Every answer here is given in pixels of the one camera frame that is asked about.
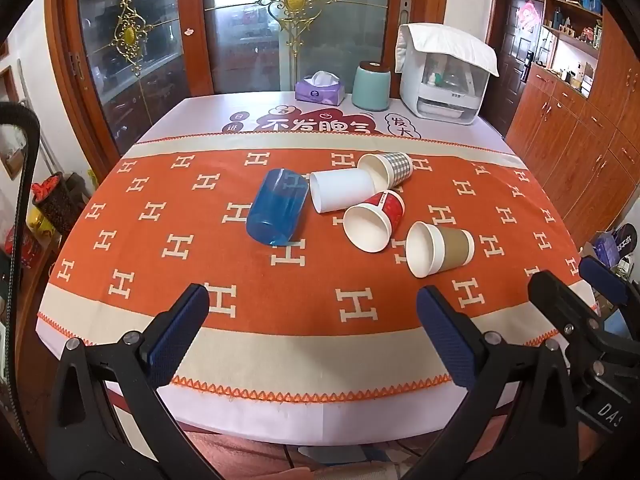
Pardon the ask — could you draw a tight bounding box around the black printed bag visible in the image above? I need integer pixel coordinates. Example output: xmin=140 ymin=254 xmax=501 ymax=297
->
xmin=612 ymin=222 xmax=640 ymax=276

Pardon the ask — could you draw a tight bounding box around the checked paper cup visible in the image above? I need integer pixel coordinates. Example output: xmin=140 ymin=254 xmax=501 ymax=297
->
xmin=357 ymin=152 xmax=414 ymax=197

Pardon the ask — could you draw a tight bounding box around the white quilted cloth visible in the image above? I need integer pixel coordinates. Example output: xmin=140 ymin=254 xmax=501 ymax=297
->
xmin=395 ymin=22 xmax=501 ymax=78

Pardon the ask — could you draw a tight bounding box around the blue translucent plastic cup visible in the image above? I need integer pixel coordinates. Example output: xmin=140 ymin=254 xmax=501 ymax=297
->
xmin=246 ymin=168 xmax=311 ymax=247

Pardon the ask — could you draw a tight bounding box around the black strap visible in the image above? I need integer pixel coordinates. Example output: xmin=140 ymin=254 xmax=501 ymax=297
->
xmin=0 ymin=102 xmax=42 ymax=480

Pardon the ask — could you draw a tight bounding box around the pink door decoration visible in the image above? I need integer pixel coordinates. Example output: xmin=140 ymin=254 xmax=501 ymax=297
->
xmin=517 ymin=2 xmax=542 ymax=32

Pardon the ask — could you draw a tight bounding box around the plain white paper cup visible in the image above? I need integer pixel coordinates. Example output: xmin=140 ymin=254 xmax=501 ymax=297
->
xmin=309 ymin=168 xmax=376 ymax=214

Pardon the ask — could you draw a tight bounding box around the pink cloth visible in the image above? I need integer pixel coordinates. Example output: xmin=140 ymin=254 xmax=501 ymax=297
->
xmin=182 ymin=427 xmax=453 ymax=480

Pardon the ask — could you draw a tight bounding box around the brown sleeved paper cup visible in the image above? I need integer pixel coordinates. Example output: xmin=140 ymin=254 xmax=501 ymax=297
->
xmin=405 ymin=221 xmax=475 ymax=279

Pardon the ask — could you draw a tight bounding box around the orange patterned tablecloth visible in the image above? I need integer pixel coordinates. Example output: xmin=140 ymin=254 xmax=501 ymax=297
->
xmin=37 ymin=135 xmax=598 ymax=406

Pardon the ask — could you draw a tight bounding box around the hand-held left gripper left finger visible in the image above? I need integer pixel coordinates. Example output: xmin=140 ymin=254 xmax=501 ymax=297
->
xmin=47 ymin=283 xmax=211 ymax=480

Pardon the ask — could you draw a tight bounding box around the dark basket with red items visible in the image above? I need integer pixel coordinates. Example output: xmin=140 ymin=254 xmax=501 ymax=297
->
xmin=31 ymin=172 xmax=77 ymax=235

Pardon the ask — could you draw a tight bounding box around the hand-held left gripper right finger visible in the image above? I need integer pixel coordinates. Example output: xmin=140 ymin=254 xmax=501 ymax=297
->
xmin=400 ymin=285 xmax=576 ymax=480

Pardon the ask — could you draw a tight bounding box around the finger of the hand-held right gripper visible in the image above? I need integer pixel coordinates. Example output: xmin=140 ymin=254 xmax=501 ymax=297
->
xmin=579 ymin=257 xmax=640 ymax=343
xmin=528 ymin=270 xmax=626 ymax=376

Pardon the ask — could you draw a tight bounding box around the glass sliding door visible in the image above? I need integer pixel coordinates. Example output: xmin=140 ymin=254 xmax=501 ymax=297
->
xmin=57 ymin=0 xmax=203 ymax=163
xmin=200 ymin=0 xmax=446 ymax=97

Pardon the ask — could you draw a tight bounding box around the purple tissue box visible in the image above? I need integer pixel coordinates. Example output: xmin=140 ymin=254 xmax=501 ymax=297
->
xmin=294 ymin=71 xmax=346 ymax=107

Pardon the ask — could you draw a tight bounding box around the wooden shelf unit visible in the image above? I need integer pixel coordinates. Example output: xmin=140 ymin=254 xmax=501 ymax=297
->
xmin=536 ymin=0 xmax=608 ymax=100

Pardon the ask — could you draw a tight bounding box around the teal canister with brown lid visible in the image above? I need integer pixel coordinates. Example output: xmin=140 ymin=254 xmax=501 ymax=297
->
xmin=351 ymin=61 xmax=392 ymax=112

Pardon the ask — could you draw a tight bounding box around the blue box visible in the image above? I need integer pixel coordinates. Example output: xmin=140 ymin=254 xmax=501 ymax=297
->
xmin=580 ymin=232 xmax=623 ymax=268

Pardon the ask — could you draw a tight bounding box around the red paper cup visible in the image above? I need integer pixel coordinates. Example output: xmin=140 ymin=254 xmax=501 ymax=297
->
xmin=343 ymin=190 xmax=406 ymax=253

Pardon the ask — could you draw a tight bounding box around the wooden cabinet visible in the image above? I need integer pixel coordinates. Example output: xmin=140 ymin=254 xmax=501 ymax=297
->
xmin=504 ymin=66 xmax=640 ymax=247

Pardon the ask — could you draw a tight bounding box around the dark wooden entrance door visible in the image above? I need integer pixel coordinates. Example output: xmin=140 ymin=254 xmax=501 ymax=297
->
xmin=491 ymin=0 xmax=547 ymax=87

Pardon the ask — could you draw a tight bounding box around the white countertop appliance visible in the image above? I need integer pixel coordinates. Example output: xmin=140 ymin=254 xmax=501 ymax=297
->
xmin=398 ymin=50 xmax=491 ymax=126

